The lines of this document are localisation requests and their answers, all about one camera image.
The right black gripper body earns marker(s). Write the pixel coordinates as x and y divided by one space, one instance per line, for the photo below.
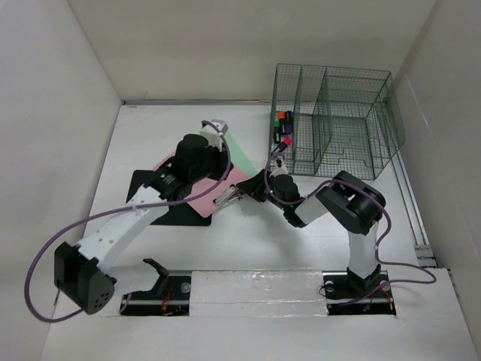
259 191

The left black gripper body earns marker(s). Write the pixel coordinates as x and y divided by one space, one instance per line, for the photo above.
213 167

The green clipboard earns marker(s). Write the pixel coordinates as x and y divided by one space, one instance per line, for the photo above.
239 158

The pink clipboard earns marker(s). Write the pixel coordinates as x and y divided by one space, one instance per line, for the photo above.
206 205

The green highlighter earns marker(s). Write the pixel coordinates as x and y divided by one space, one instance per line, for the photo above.
277 132

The purple highlighter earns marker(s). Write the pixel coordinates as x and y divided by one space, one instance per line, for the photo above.
288 129

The orange highlighter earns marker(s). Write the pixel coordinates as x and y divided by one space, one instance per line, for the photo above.
282 118

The blue highlighter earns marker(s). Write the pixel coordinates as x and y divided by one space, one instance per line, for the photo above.
290 116

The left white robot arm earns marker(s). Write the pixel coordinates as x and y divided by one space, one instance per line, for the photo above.
86 271

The black mat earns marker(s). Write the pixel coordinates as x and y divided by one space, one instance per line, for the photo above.
181 215

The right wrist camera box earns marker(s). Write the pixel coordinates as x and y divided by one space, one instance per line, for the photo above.
280 167

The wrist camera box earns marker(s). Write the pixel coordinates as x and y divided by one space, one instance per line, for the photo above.
212 131
280 167

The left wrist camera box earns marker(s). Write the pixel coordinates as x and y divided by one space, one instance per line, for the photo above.
212 131

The green wire mesh organizer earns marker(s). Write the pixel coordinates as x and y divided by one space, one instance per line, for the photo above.
344 119

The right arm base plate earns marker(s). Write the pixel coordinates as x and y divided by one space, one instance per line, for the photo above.
343 300

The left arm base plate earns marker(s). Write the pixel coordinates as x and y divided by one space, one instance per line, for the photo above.
174 301

